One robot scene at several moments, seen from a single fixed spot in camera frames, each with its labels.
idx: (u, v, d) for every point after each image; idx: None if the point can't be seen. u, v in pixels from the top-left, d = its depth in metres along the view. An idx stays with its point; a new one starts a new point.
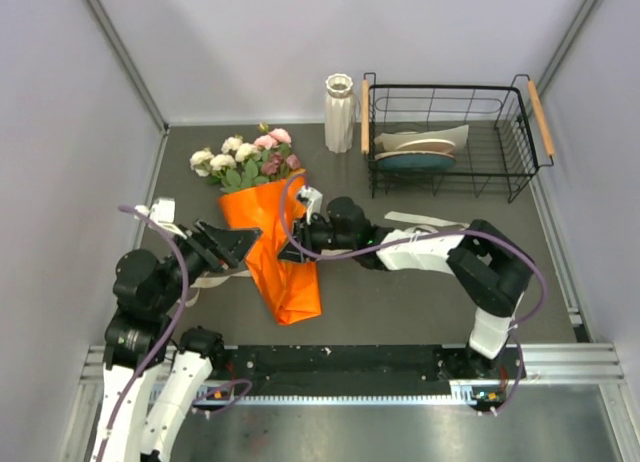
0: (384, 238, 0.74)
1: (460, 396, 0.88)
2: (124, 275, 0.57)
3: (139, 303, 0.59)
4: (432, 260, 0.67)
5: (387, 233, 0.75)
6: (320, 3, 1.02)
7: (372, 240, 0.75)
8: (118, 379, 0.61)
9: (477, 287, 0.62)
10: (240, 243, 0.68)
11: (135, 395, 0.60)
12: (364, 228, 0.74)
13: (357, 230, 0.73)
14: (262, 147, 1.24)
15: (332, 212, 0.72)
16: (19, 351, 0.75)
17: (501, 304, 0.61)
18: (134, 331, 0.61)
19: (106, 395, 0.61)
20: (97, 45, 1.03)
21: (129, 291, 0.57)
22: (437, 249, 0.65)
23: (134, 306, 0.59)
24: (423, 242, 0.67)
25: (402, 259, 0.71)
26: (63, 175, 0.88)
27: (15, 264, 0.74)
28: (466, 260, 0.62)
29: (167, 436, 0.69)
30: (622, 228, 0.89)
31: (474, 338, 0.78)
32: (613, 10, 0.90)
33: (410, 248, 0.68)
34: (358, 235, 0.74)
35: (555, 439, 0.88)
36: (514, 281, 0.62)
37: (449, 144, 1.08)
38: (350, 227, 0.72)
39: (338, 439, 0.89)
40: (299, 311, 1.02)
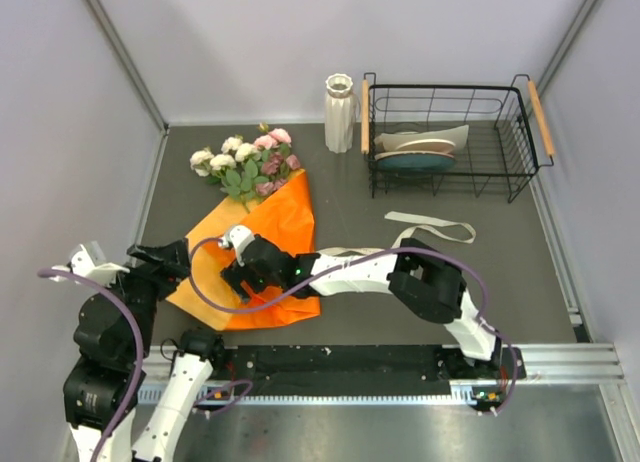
0: (314, 266, 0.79)
1: (460, 396, 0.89)
2: (85, 325, 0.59)
3: (103, 352, 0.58)
4: (368, 284, 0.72)
5: (314, 261, 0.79)
6: (319, 3, 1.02)
7: (300, 269, 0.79)
8: (86, 438, 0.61)
9: (421, 306, 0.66)
10: (179, 255, 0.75)
11: (109, 450, 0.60)
12: (285, 262, 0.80)
13: (278, 265, 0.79)
14: (262, 147, 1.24)
15: (247, 257, 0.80)
16: (19, 352, 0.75)
17: (445, 315, 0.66)
18: (92, 390, 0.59)
19: (80, 450, 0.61)
20: (98, 46, 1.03)
21: (92, 338, 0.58)
22: (373, 275, 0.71)
23: (99, 355, 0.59)
24: (355, 267, 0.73)
25: (339, 285, 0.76)
26: (64, 175, 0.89)
27: (15, 263, 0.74)
28: (406, 283, 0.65)
29: (169, 441, 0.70)
30: (622, 227, 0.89)
31: (464, 347, 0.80)
32: (613, 9, 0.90)
33: (346, 276, 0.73)
34: (280, 270, 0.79)
35: (555, 439, 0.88)
36: (452, 289, 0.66)
37: (449, 144, 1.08)
38: (268, 265, 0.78)
39: (338, 439, 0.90)
40: (299, 311, 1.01)
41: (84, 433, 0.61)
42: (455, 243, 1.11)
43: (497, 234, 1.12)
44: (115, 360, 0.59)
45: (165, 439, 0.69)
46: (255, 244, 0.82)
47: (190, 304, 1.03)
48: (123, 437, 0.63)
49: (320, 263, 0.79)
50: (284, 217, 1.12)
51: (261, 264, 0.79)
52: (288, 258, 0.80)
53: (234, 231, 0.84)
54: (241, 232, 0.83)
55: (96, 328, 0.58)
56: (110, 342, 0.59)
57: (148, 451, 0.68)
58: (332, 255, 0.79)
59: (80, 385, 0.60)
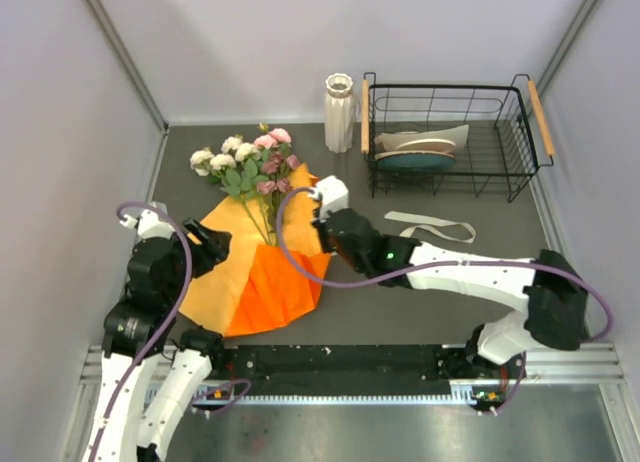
0: (413, 255, 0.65)
1: (460, 396, 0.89)
2: (138, 257, 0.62)
3: (150, 282, 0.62)
4: (483, 289, 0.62)
5: (413, 248, 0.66)
6: (319, 3, 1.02)
7: (392, 253, 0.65)
8: (114, 368, 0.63)
9: (555, 331, 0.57)
10: (222, 244, 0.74)
11: (133, 384, 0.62)
12: (375, 241, 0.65)
13: (367, 245, 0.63)
14: (262, 147, 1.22)
15: (334, 229, 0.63)
16: (19, 352, 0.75)
17: (574, 342, 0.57)
18: (134, 319, 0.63)
19: (103, 384, 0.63)
20: (98, 45, 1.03)
21: (143, 268, 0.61)
22: (500, 283, 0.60)
23: (143, 285, 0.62)
24: (476, 268, 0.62)
25: (442, 282, 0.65)
26: (64, 175, 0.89)
27: (16, 263, 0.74)
28: (548, 301, 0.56)
29: (165, 430, 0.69)
30: (622, 227, 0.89)
31: (484, 346, 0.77)
32: (613, 9, 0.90)
33: (461, 274, 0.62)
34: (369, 251, 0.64)
35: (554, 439, 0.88)
36: (581, 313, 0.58)
37: (450, 144, 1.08)
38: (359, 243, 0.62)
39: (338, 438, 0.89)
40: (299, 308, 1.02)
41: (112, 365, 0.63)
42: (455, 243, 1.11)
43: (497, 234, 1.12)
44: (155, 293, 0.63)
45: (164, 427, 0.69)
46: (342, 213, 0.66)
47: (193, 310, 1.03)
48: (146, 380, 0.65)
49: (425, 251, 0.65)
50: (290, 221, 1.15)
51: (350, 241, 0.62)
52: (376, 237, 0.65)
53: (327, 186, 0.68)
54: (334, 189, 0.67)
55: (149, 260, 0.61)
56: (158, 275, 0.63)
57: (144, 435, 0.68)
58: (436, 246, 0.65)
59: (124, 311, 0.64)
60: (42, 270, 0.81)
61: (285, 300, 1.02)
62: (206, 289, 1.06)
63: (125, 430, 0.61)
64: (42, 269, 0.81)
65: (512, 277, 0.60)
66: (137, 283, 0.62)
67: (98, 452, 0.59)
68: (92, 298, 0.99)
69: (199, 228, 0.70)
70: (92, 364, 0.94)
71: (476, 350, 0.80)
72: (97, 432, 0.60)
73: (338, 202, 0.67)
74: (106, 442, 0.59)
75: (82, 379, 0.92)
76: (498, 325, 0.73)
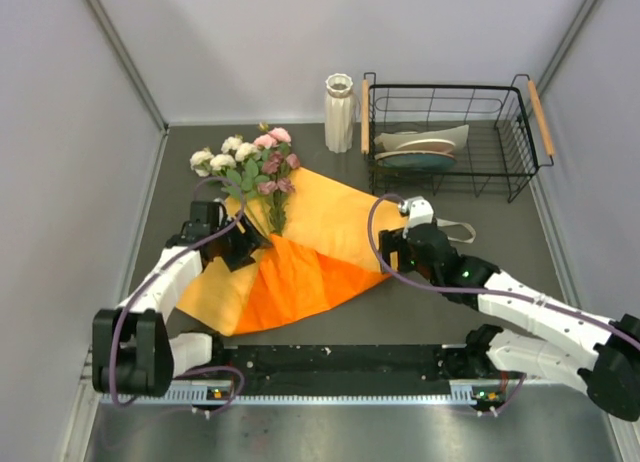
0: (489, 281, 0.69)
1: (459, 397, 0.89)
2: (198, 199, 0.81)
3: (206, 215, 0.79)
4: (554, 335, 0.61)
5: (491, 274, 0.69)
6: (319, 3, 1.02)
7: (467, 272, 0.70)
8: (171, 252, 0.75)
9: (612, 392, 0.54)
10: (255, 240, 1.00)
11: (186, 258, 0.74)
12: (450, 259, 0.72)
13: (441, 259, 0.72)
14: (262, 147, 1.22)
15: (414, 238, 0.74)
16: (21, 352, 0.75)
17: (633, 413, 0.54)
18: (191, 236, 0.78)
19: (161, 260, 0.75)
20: (99, 46, 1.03)
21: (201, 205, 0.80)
22: (572, 333, 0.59)
23: (198, 221, 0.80)
24: (552, 313, 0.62)
25: (513, 316, 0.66)
26: (64, 175, 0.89)
27: (18, 263, 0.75)
28: (617, 361, 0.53)
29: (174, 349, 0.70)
30: (622, 227, 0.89)
31: (498, 351, 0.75)
32: (614, 9, 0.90)
33: (534, 314, 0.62)
34: (443, 264, 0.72)
35: (555, 440, 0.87)
36: None
37: (449, 144, 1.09)
38: (433, 253, 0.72)
39: (338, 438, 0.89)
40: (308, 307, 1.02)
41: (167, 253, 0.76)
42: (455, 243, 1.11)
43: (498, 233, 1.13)
44: (206, 227, 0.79)
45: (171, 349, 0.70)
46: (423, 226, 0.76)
47: (199, 310, 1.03)
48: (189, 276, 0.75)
49: (500, 279, 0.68)
50: (299, 220, 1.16)
51: (425, 251, 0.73)
52: (457, 256, 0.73)
53: (417, 203, 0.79)
54: (422, 208, 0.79)
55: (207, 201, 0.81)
56: (212, 216, 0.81)
57: None
58: (513, 279, 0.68)
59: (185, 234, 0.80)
60: (42, 272, 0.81)
61: (295, 297, 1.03)
62: (211, 285, 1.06)
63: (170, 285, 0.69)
64: (41, 271, 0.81)
65: (587, 331, 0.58)
66: (194, 218, 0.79)
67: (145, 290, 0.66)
68: (93, 298, 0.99)
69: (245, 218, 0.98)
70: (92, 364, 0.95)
71: (487, 350, 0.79)
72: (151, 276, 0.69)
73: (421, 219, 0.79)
74: (156, 285, 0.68)
75: (82, 379, 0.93)
76: (531, 346, 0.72)
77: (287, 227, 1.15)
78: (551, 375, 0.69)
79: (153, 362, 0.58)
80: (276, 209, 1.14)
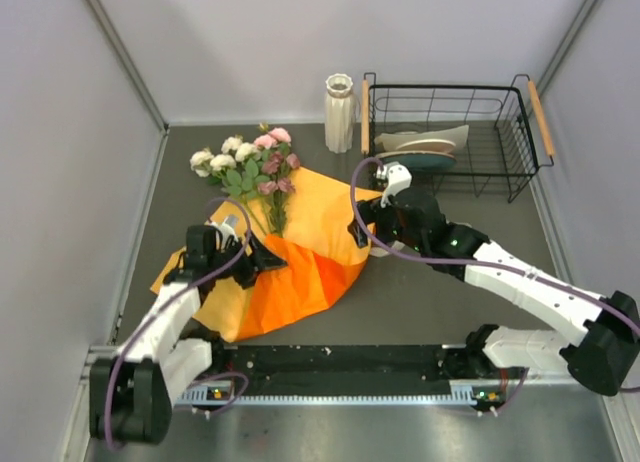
0: (480, 250, 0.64)
1: (459, 396, 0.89)
2: (193, 226, 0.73)
3: (203, 244, 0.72)
4: (542, 309, 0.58)
5: (482, 244, 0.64)
6: (319, 3, 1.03)
7: (456, 240, 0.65)
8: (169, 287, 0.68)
9: (596, 367, 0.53)
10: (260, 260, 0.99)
11: (185, 296, 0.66)
12: (439, 226, 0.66)
13: (430, 226, 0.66)
14: (262, 147, 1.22)
15: (401, 203, 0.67)
16: (21, 352, 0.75)
17: (613, 387, 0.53)
18: (190, 268, 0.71)
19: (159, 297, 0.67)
20: (99, 46, 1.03)
21: (195, 235, 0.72)
22: (562, 309, 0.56)
23: (196, 250, 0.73)
24: (541, 286, 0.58)
25: (498, 287, 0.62)
26: (64, 175, 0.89)
27: (18, 263, 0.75)
28: (601, 336, 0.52)
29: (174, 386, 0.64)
30: (622, 227, 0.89)
31: (493, 346, 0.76)
32: (614, 9, 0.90)
33: (523, 287, 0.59)
34: (430, 232, 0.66)
35: (555, 440, 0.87)
36: (628, 364, 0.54)
37: (449, 144, 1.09)
38: (422, 220, 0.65)
39: (338, 439, 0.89)
40: (310, 307, 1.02)
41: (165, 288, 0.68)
42: None
43: (498, 234, 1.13)
44: (204, 257, 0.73)
45: (172, 382, 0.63)
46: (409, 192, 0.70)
47: (199, 310, 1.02)
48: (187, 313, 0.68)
49: (491, 250, 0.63)
50: (301, 218, 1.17)
51: (414, 217, 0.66)
52: (443, 222, 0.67)
53: (394, 169, 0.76)
54: (400, 173, 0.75)
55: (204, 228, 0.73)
56: (209, 244, 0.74)
57: None
58: (503, 250, 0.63)
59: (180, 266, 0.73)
60: (42, 272, 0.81)
61: (296, 297, 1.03)
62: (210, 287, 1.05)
63: (169, 327, 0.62)
64: (41, 271, 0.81)
65: (579, 308, 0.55)
66: (190, 247, 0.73)
67: (142, 335, 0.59)
68: (93, 298, 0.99)
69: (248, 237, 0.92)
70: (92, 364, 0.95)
71: (483, 349, 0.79)
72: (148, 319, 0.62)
73: (400, 185, 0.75)
74: (153, 328, 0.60)
75: (82, 379, 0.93)
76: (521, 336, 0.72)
77: (287, 226, 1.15)
78: (544, 363, 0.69)
79: (150, 413, 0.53)
80: (276, 209, 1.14)
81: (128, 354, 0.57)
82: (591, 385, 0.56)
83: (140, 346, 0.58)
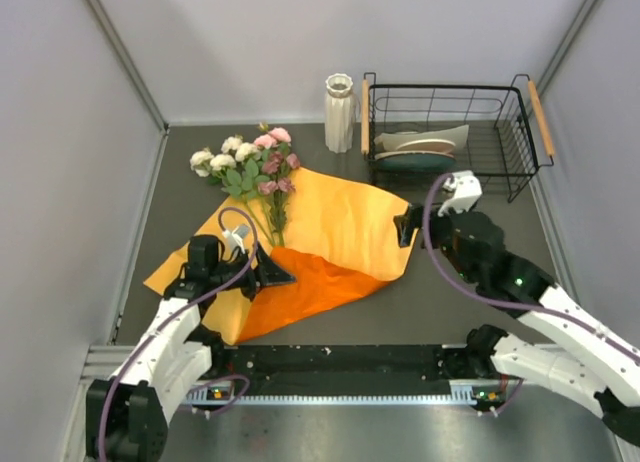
0: (543, 292, 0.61)
1: (459, 396, 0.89)
2: (195, 240, 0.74)
3: (204, 258, 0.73)
4: (601, 368, 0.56)
5: (547, 287, 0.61)
6: (319, 3, 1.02)
7: (520, 279, 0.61)
8: (169, 304, 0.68)
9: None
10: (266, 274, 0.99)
11: (184, 314, 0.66)
12: (501, 257, 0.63)
13: (492, 259, 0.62)
14: (262, 147, 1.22)
15: (465, 233, 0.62)
16: (21, 353, 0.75)
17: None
18: (191, 282, 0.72)
19: (157, 314, 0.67)
20: (99, 46, 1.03)
21: (197, 247, 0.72)
22: (628, 376, 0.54)
23: (196, 264, 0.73)
24: (610, 349, 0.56)
25: (561, 338, 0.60)
26: (64, 175, 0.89)
27: (18, 263, 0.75)
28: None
29: (169, 398, 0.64)
30: (622, 228, 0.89)
31: (507, 367, 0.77)
32: (614, 9, 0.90)
33: (589, 345, 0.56)
34: (491, 265, 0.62)
35: (554, 439, 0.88)
36: None
37: (449, 144, 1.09)
38: (486, 255, 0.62)
39: (338, 438, 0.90)
40: (315, 307, 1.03)
41: (166, 304, 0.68)
42: None
43: None
44: (205, 269, 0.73)
45: (168, 397, 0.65)
46: (470, 213, 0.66)
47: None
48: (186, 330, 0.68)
49: (559, 297, 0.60)
50: (302, 218, 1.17)
51: (475, 249, 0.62)
52: (508, 256, 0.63)
53: (465, 180, 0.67)
54: (471, 186, 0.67)
55: (205, 242, 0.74)
56: (210, 257, 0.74)
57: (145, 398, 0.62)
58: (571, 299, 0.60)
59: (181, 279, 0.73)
60: (42, 272, 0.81)
61: (301, 297, 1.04)
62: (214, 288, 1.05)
63: (166, 348, 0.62)
64: (42, 271, 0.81)
65: None
66: (192, 260, 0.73)
67: (139, 356, 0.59)
68: (93, 298, 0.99)
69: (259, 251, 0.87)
70: (92, 365, 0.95)
71: (490, 356, 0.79)
72: (145, 339, 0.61)
73: (468, 199, 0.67)
74: (150, 349, 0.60)
75: (82, 380, 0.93)
76: (541, 357, 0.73)
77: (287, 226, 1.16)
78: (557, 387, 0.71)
79: (145, 439, 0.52)
80: (277, 208, 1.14)
81: (123, 377, 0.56)
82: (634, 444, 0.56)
83: (138, 368, 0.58)
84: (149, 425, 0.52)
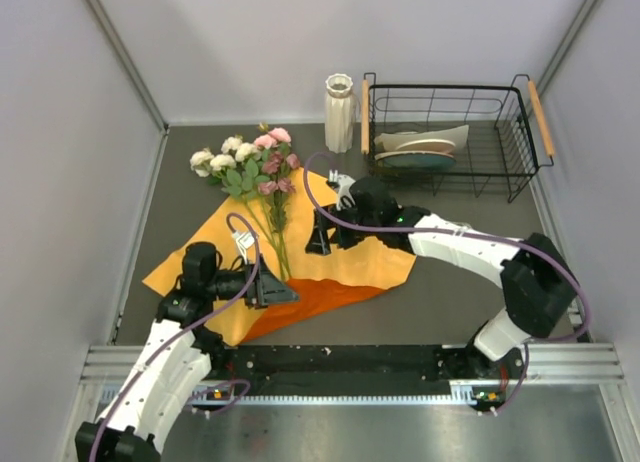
0: (419, 222, 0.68)
1: (459, 396, 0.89)
2: (191, 251, 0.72)
3: (199, 274, 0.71)
4: (469, 261, 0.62)
5: (422, 215, 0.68)
6: (319, 3, 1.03)
7: (401, 217, 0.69)
8: (162, 331, 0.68)
9: (524, 306, 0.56)
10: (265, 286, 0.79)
11: (175, 343, 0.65)
12: (389, 207, 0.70)
13: (380, 207, 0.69)
14: (262, 147, 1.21)
15: (353, 190, 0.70)
16: (21, 353, 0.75)
17: (545, 327, 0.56)
18: (186, 299, 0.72)
19: (148, 343, 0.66)
20: (99, 46, 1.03)
21: (192, 262, 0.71)
22: (486, 254, 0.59)
23: (192, 277, 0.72)
24: (469, 240, 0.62)
25: (436, 251, 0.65)
26: (64, 175, 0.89)
27: (18, 263, 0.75)
28: (521, 275, 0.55)
29: (164, 423, 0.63)
30: (622, 227, 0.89)
31: (481, 337, 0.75)
32: (614, 9, 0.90)
33: (454, 244, 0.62)
34: (382, 213, 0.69)
35: (555, 438, 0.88)
36: (561, 304, 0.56)
37: (449, 144, 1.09)
38: (371, 203, 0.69)
39: (338, 438, 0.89)
40: (318, 308, 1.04)
41: (161, 329, 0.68)
42: None
43: (498, 234, 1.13)
44: (201, 285, 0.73)
45: (163, 421, 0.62)
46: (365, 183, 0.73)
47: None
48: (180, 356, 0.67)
49: (429, 220, 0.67)
50: (302, 220, 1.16)
51: (364, 201, 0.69)
52: (393, 204, 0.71)
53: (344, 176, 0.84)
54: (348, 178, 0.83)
55: (201, 255, 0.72)
56: (206, 271, 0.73)
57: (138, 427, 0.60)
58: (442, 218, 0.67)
59: (176, 293, 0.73)
60: (41, 271, 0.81)
61: (305, 299, 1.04)
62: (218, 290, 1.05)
63: (157, 381, 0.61)
64: (41, 271, 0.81)
65: (498, 250, 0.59)
66: (187, 274, 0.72)
67: (126, 396, 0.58)
68: (93, 298, 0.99)
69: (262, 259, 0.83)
70: (92, 365, 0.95)
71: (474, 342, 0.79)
72: (133, 376, 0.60)
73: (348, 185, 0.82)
74: (137, 385, 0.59)
75: (82, 380, 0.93)
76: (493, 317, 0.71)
77: (287, 227, 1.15)
78: (515, 335, 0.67)
79: None
80: (276, 209, 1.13)
81: (110, 420, 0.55)
82: (531, 330, 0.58)
83: (125, 408, 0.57)
84: None
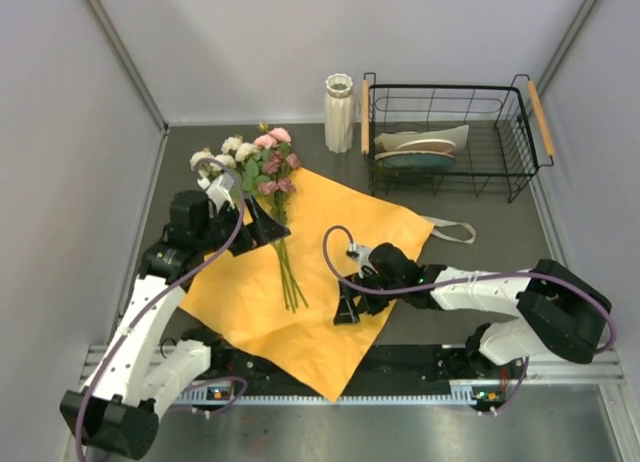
0: (439, 275, 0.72)
1: (460, 397, 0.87)
2: (181, 198, 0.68)
3: (187, 223, 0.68)
4: (490, 301, 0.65)
5: (439, 271, 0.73)
6: (319, 3, 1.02)
7: (422, 278, 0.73)
8: (146, 288, 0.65)
9: (553, 335, 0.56)
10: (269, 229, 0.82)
11: (161, 302, 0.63)
12: (410, 269, 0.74)
13: (403, 271, 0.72)
14: (261, 147, 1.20)
15: (373, 258, 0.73)
16: (20, 353, 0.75)
17: (584, 352, 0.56)
18: (172, 251, 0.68)
19: (132, 302, 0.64)
20: (98, 45, 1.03)
21: (180, 209, 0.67)
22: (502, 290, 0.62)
23: (181, 225, 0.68)
24: (483, 281, 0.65)
25: (460, 298, 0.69)
26: (64, 175, 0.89)
27: (17, 262, 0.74)
28: (539, 306, 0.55)
29: (165, 393, 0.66)
30: (622, 228, 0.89)
31: (487, 344, 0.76)
32: (614, 9, 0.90)
33: (471, 288, 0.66)
34: (404, 276, 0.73)
35: (554, 439, 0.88)
36: (592, 327, 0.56)
37: (450, 144, 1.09)
38: (394, 270, 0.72)
39: (338, 438, 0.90)
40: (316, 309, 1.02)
41: (145, 285, 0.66)
42: (455, 243, 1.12)
43: (497, 234, 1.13)
44: (190, 234, 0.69)
45: (163, 391, 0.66)
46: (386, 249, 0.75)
47: (199, 310, 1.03)
48: (168, 315, 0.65)
49: (446, 274, 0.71)
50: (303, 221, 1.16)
51: (385, 268, 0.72)
52: (414, 265, 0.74)
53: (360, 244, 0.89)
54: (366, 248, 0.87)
55: (191, 201, 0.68)
56: (196, 219, 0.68)
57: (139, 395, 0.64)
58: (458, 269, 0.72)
59: (162, 245, 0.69)
60: (41, 271, 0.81)
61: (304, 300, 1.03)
62: (219, 293, 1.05)
63: (143, 345, 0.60)
64: (41, 271, 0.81)
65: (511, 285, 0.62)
66: (175, 222, 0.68)
67: (112, 362, 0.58)
68: (92, 297, 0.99)
69: (253, 207, 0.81)
70: (92, 364, 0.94)
71: (478, 347, 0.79)
72: (118, 341, 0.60)
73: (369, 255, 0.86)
74: (123, 351, 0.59)
75: (82, 379, 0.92)
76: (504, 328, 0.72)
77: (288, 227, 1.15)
78: (529, 346, 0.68)
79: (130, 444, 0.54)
80: (277, 209, 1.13)
81: (96, 390, 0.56)
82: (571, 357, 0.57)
83: (111, 375, 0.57)
84: (130, 435, 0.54)
